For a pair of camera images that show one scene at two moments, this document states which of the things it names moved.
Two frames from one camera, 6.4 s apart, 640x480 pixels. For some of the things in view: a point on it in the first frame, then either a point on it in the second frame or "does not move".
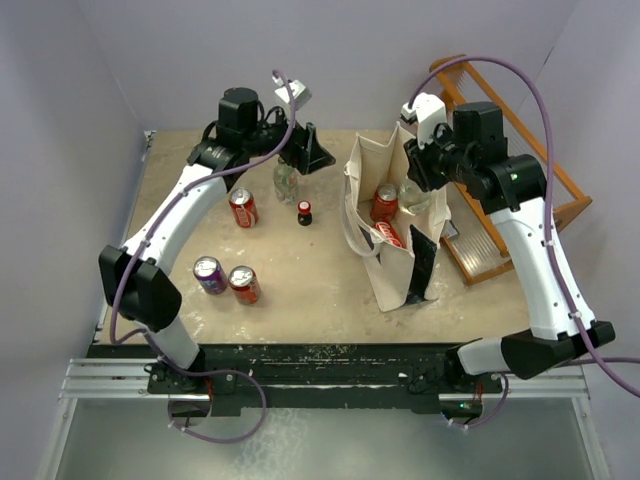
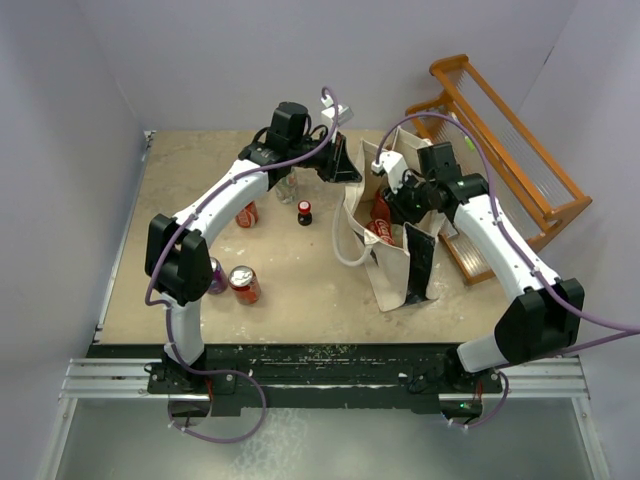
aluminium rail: [108, 378] does not move
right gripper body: [439, 162] → [411, 202]
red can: [385, 202] does not move
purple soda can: [210, 274] does not move
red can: [244, 207] does not move
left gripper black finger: [316, 155] → [344, 169]
